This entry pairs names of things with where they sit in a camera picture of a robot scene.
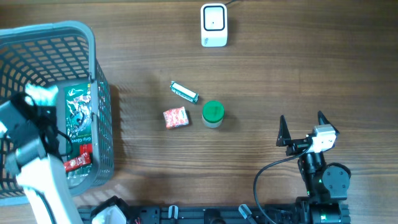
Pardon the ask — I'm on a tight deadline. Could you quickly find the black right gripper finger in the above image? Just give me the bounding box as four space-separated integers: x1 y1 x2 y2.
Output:
318 111 340 134
276 115 292 147

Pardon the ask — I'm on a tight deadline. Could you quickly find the green grip gloves package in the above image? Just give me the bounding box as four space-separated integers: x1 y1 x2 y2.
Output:
64 83 93 187

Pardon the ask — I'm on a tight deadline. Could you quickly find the red snack stick packet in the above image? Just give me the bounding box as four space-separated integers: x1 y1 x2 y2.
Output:
64 144 93 172

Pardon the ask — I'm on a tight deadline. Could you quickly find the green lid jar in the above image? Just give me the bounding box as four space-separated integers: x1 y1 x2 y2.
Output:
201 101 225 128

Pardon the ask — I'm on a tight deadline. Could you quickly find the green white gum box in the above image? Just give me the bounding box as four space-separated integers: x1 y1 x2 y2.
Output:
170 81 199 104

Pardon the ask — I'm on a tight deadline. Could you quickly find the red white tissue pack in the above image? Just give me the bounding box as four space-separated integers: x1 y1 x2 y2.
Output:
163 106 189 129

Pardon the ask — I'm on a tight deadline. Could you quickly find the mint toilet wipes pack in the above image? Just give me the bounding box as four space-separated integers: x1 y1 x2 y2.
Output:
25 84 58 106

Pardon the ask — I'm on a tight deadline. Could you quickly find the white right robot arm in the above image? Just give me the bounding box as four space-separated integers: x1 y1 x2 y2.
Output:
275 111 351 224

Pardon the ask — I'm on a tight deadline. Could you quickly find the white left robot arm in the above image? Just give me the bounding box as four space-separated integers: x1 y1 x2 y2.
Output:
1 92 82 223

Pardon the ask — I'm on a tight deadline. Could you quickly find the white barcode scanner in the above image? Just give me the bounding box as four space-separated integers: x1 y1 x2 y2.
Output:
200 3 228 47

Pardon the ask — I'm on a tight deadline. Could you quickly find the grey plastic shopping basket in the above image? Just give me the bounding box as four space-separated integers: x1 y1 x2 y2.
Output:
1 21 114 196

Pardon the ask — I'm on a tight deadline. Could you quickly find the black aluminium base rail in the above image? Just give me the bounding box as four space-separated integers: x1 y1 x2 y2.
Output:
77 195 351 224

